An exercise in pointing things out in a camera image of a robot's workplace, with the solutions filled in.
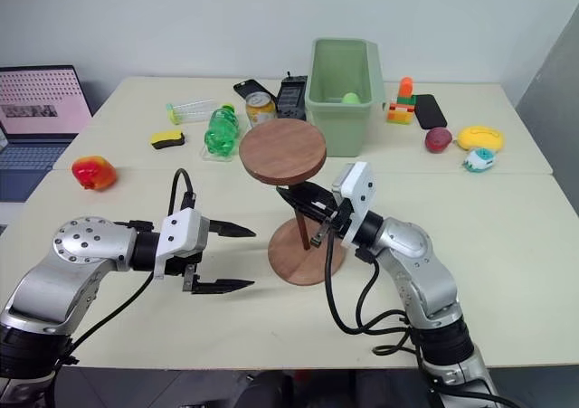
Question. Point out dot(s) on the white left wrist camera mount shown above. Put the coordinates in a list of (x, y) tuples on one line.
[(181, 231)]

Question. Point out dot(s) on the orange toy brick tower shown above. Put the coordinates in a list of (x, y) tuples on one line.
[(401, 107)]

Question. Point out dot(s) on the clear tube with green cap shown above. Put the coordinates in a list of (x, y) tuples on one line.
[(192, 111)]

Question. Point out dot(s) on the dark red toy fruit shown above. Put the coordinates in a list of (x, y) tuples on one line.
[(438, 140)]

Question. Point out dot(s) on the yellow drink can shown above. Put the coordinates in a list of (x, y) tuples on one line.
[(260, 111)]

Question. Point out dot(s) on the white teal small toy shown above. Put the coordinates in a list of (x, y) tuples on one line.
[(478, 160)]

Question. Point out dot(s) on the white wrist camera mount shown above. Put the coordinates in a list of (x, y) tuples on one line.
[(359, 191), (181, 231)]

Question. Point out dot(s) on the red yellow toy fruit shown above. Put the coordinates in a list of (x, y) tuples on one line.
[(95, 173)]

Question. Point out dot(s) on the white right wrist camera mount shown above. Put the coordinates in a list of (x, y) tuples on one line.
[(359, 191)]

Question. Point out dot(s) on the green ball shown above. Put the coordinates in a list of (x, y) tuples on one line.
[(350, 99)]

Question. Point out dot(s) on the black phone with camera hole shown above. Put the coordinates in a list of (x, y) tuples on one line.
[(249, 87)]

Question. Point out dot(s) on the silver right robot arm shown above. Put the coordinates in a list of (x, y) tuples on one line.
[(420, 263)]

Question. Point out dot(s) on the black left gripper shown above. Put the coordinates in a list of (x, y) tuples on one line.
[(175, 267)]

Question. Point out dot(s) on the plain black phone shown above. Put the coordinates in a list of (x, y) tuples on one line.
[(430, 111)]

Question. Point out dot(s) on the black rectangular device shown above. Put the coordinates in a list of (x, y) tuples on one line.
[(291, 98)]

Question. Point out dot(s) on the yellow rounded toy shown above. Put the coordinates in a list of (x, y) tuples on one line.
[(479, 139)]

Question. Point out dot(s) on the wooden pole with round top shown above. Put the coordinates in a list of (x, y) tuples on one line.
[(280, 150)]

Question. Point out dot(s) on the grey partition panel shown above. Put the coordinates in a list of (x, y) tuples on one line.
[(552, 109)]

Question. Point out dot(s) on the dark rounded shape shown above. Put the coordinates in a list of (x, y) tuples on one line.
[(271, 392)]

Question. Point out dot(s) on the round wooden base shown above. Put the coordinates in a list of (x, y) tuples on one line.
[(294, 259)]

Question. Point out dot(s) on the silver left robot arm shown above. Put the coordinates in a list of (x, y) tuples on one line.
[(77, 245)]

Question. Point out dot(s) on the yellow black sponge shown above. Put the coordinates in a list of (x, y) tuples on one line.
[(166, 139)]

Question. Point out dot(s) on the green plastic bin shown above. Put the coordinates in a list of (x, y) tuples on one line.
[(339, 123)]

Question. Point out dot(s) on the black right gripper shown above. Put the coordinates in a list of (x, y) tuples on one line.
[(340, 220)]

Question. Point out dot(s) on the green plastic bottle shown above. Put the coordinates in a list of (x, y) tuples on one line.
[(221, 129)]

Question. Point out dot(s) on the open laptop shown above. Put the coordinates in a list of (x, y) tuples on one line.
[(36, 109)]

